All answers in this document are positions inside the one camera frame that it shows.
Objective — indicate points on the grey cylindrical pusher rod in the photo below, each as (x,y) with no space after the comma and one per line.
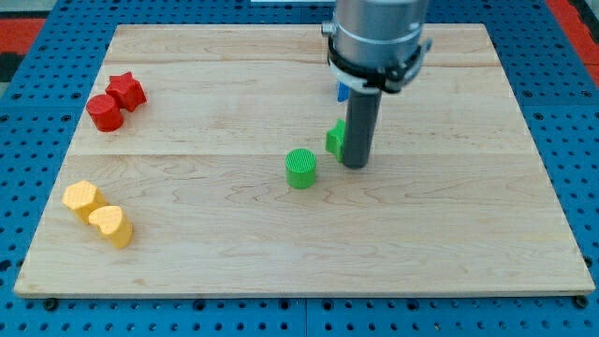
(361,116)

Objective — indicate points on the green star block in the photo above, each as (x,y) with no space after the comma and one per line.
(335,140)

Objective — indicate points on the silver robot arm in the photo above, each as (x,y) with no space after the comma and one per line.
(374,47)

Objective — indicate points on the blue block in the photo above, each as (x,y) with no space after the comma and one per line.
(343,92)

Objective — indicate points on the green cylinder block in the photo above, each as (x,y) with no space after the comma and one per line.
(300,166)

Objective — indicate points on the wooden board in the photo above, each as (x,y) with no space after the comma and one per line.
(454,202)

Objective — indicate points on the red star block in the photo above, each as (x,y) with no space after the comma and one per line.
(126,90)

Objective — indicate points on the red cylinder block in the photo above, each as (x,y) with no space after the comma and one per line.
(105,113)

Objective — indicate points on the yellow heart block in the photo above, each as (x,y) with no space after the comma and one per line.
(113,224)

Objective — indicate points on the yellow hexagon block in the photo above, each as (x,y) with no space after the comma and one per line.
(82,198)

